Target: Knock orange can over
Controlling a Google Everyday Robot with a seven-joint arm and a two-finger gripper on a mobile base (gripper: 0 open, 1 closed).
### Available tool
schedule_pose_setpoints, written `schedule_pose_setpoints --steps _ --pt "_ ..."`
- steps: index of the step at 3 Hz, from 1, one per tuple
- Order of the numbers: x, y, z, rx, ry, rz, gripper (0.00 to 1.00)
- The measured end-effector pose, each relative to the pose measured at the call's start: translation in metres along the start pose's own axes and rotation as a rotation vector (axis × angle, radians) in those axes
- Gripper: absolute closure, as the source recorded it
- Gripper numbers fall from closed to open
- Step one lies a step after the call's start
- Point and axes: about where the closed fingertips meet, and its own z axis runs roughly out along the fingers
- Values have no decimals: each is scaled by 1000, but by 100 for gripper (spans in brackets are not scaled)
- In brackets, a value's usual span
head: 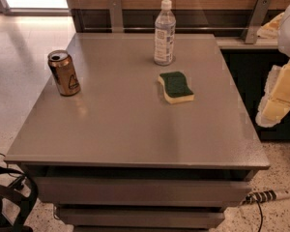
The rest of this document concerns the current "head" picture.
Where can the metal bracket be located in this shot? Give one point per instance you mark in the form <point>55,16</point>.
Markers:
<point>116,16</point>
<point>258,14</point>

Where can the grey drawer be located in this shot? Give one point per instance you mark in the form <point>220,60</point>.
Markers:
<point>140,218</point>
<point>136,192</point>

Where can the green and yellow sponge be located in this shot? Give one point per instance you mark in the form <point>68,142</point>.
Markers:
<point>175,87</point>

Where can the lower grey drawer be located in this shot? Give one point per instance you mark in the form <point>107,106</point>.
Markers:
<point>140,218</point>

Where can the clear plastic water bottle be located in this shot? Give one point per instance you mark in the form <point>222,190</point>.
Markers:
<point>164,34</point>

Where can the upper grey drawer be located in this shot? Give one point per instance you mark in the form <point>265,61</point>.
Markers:
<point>136,192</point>

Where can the left metal bracket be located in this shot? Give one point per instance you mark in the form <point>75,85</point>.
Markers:
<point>116,16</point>

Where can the black chair base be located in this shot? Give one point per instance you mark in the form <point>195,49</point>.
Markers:
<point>24,203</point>

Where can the right metal bracket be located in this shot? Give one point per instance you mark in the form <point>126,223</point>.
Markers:
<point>258,14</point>

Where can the wooden counter panel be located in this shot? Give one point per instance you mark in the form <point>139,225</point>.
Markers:
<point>228,17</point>

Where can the striped power strip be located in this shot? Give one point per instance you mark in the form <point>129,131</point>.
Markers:
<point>266,196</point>

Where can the orange soda can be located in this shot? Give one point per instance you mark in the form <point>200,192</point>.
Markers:
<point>61,65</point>

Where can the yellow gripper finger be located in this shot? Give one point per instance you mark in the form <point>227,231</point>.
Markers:
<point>275,104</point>
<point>270,29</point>

